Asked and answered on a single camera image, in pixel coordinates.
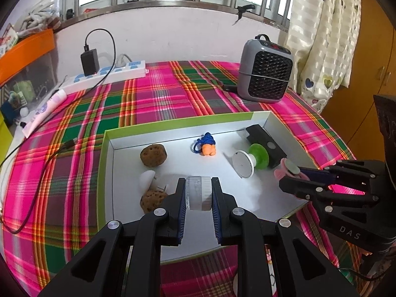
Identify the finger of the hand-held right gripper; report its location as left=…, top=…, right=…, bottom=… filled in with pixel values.
left=278, top=176, right=381, bottom=205
left=298, top=160, right=385, bottom=190

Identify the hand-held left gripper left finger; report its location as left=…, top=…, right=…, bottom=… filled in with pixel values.
left=39, top=178, right=188, bottom=297

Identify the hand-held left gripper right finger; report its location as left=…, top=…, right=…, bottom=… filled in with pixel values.
left=211, top=176, right=359, bottom=297

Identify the clear jar with white lid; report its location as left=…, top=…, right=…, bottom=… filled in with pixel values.
left=185, top=176, right=214, bottom=211

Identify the brown sponge ball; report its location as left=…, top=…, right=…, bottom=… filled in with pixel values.
left=140, top=190, right=168, bottom=215
left=140, top=144, right=168, bottom=168

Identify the pink goggles toy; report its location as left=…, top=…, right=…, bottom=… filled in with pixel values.
left=274, top=158, right=310, bottom=180

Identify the white egg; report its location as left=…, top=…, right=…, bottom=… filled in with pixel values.
left=139, top=170, right=157, bottom=190

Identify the green and white spool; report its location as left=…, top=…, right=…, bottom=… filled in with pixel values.
left=232, top=143, right=270, bottom=179

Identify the black rectangular case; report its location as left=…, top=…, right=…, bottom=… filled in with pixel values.
left=246, top=124, right=288, bottom=168

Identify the wooden cabinet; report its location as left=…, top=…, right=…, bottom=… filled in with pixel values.
left=322, top=0, right=396, bottom=161

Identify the plaid tablecloth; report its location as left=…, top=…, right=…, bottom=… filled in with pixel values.
left=0, top=60, right=356, bottom=297

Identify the grey mini heater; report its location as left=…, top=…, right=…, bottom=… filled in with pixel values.
left=237, top=34, right=294, bottom=103

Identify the patterned cream curtain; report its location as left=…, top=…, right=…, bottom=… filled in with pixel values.
left=283, top=0, right=362, bottom=113

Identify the white blue power strip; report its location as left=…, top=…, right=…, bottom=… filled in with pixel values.
left=60, top=60, right=147, bottom=95

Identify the pink white tube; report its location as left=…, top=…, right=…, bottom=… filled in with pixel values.
left=22, top=89, right=67, bottom=138

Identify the black charger adapter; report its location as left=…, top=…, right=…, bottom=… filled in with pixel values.
left=80, top=49, right=100, bottom=76

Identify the yellow-green cardboard box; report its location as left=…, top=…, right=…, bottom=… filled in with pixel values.
left=0, top=111, right=14, bottom=164

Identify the black clip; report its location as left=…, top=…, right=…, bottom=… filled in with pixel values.
left=232, top=4, right=257, bottom=25

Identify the clear bin with orange lid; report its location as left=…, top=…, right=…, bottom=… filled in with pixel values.
left=0, top=28, right=59, bottom=124

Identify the orange toy with blue cord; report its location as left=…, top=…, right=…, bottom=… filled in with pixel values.
left=192, top=132, right=216, bottom=156

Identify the black charging cable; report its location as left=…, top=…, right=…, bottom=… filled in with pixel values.
left=0, top=29, right=116, bottom=234

